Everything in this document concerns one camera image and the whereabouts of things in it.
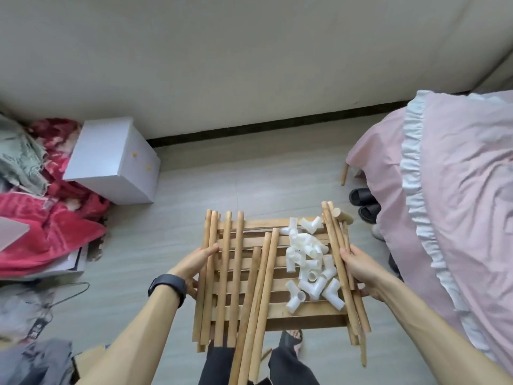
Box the person's left hand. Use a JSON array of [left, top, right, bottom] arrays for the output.
[[168, 242, 220, 300]]

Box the person's right hand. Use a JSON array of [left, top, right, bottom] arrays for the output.
[[338, 243, 394, 302]]

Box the group of wooden dowel rods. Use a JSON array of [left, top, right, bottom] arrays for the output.
[[192, 200, 372, 385]]

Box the pile of white connectors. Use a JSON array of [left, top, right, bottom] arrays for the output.
[[281, 208, 347, 314]]

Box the slatted wooden shelf panel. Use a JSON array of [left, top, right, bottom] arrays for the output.
[[210, 216, 354, 332]]

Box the person's left forearm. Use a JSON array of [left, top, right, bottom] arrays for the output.
[[76, 284, 189, 385]]

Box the person's right forearm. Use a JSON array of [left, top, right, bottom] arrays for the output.
[[372, 272, 513, 385]]

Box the black smartwatch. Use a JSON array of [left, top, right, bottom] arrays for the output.
[[147, 273, 189, 308]]

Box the pink ruffled bed skirt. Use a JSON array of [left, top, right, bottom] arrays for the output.
[[345, 89, 513, 378]]

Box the flat white box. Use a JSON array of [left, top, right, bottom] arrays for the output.
[[0, 244, 89, 282]]

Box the white box cabinet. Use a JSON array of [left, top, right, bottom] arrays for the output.
[[63, 117, 161, 206]]

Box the red fleece blanket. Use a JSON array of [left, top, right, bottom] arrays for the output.
[[0, 118, 112, 279]]

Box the white plastic bag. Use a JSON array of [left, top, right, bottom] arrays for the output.
[[0, 283, 56, 342]]

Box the white plastic door panel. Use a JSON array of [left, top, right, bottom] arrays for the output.
[[0, 216, 32, 253]]

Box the pale green cloth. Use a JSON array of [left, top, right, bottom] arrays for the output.
[[0, 114, 49, 197]]

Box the wire clothes hanger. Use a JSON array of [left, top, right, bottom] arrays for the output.
[[28, 280, 91, 315]]

